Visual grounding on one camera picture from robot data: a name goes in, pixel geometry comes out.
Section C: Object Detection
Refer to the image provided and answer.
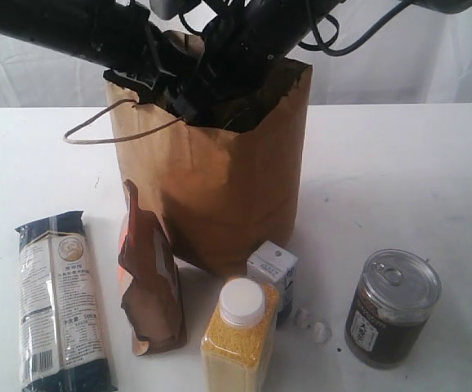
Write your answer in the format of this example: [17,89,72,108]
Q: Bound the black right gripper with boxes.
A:
[178,0,339,118]

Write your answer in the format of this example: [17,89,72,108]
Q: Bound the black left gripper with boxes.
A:
[103,11,198,105]

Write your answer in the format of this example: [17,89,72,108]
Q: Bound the brown paper bag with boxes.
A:
[105,58,313,277]

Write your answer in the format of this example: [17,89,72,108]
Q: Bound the dark jar with metal lid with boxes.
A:
[345,249,442,368]

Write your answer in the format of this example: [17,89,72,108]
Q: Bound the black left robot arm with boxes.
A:
[0,1,198,104]

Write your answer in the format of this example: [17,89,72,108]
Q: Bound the small white milk carton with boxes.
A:
[247,241,298,327]

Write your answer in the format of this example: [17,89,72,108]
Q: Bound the brown stand-up coffee pouch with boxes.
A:
[118,180,187,356]

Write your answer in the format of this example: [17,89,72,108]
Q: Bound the small white garlic clove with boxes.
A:
[295,308,313,330]

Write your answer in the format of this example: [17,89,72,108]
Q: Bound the yellow millet bottle white cap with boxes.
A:
[201,277,279,391]

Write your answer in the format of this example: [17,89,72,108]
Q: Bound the dark blue pasta packet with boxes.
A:
[16,211,117,391]

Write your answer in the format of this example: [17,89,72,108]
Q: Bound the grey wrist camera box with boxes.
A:
[149,0,202,20]

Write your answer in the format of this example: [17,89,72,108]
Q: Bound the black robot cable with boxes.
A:
[178,0,412,57]

